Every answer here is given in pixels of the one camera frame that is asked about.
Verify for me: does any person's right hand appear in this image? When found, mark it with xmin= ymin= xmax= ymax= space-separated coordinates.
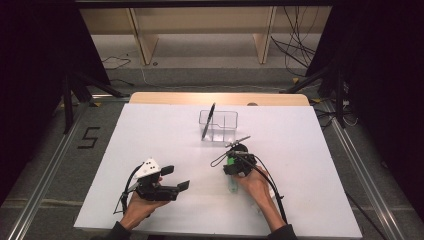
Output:
xmin=232 ymin=166 xmax=278 ymax=214

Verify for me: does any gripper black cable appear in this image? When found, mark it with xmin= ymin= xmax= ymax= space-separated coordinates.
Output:
xmin=210 ymin=150 xmax=288 ymax=225
xmin=113 ymin=164 xmax=141 ymax=215

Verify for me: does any black pen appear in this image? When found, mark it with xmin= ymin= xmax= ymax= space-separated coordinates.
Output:
xmin=200 ymin=102 xmax=217 ymax=141

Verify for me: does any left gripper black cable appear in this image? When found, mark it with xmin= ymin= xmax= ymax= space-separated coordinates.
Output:
xmin=113 ymin=164 xmax=141 ymax=215

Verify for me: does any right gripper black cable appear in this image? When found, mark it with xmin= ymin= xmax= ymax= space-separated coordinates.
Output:
xmin=210 ymin=150 xmax=288 ymax=225

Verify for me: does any aluminium floor rail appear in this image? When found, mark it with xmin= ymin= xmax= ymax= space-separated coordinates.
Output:
xmin=321 ymin=99 xmax=406 ymax=240
xmin=6 ymin=94 xmax=131 ymax=240

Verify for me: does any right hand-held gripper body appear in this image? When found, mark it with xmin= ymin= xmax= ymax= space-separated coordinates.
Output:
xmin=224 ymin=135 xmax=258 ymax=176

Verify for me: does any thin black floor cable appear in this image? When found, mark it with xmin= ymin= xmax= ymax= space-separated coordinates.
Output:
xmin=99 ymin=55 xmax=132 ymax=70

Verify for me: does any white table sheet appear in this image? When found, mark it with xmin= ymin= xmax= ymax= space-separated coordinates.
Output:
xmin=73 ymin=102 xmax=363 ymax=239

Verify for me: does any bundle of black cables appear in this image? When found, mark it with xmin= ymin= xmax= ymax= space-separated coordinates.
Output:
xmin=270 ymin=5 xmax=321 ymax=78

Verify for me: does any wooden shelf unit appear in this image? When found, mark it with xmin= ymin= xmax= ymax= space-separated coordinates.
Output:
xmin=79 ymin=5 xmax=334 ymax=66

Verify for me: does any black tripod stand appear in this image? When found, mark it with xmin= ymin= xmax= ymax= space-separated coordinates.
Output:
xmin=61 ymin=71 xmax=126 ymax=134
xmin=279 ymin=63 xmax=349 ymax=129

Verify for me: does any clear plastic organizer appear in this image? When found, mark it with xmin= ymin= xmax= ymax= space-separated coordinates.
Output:
xmin=198 ymin=109 xmax=239 ymax=143

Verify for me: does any black curtain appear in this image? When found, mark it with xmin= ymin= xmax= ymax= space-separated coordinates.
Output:
xmin=306 ymin=0 xmax=424 ymax=221
xmin=0 ymin=0 xmax=111 ymax=206

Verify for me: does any person's left hand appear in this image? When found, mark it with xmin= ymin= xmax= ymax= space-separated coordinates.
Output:
xmin=119 ymin=177 xmax=171 ymax=231

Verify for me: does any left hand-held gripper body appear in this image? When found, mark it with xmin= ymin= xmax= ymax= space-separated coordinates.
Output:
xmin=134 ymin=158 xmax=181 ymax=202

